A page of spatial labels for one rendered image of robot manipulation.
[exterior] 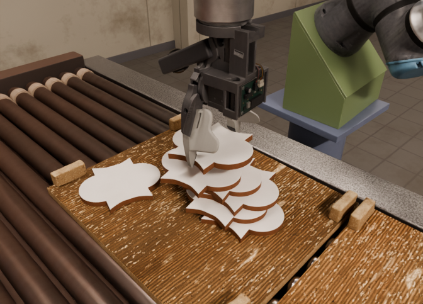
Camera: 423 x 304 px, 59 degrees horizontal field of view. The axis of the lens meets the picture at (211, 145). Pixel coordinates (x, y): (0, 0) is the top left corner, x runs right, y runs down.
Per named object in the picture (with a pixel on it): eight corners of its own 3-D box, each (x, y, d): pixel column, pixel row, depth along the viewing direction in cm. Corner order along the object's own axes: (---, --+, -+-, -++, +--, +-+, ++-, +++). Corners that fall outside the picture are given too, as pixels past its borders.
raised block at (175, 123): (189, 119, 86) (188, 109, 85) (194, 123, 85) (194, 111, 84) (169, 129, 83) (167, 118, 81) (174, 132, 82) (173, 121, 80)
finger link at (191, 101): (182, 136, 51) (200, 73, 49) (174, 132, 52) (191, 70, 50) (203, 136, 55) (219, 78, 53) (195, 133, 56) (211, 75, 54)
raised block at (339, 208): (345, 200, 63) (349, 187, 62) (355, 206, 62) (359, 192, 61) (327, 218, 60) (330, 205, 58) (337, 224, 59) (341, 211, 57)
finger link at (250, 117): (259, 146, 61) (247, 109, 54) (230, 133, 64) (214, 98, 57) (269, 131, 62) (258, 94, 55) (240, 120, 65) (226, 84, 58)
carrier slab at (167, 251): (192, 123, 88) (192, 118, 87) (357, 209, 64) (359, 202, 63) (48, 194, 67) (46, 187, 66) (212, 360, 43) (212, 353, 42)
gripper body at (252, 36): (234, 126, 49) (238, 34, 42) (186, 106, 54) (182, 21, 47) (266, 105, 54) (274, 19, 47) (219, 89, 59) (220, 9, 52)
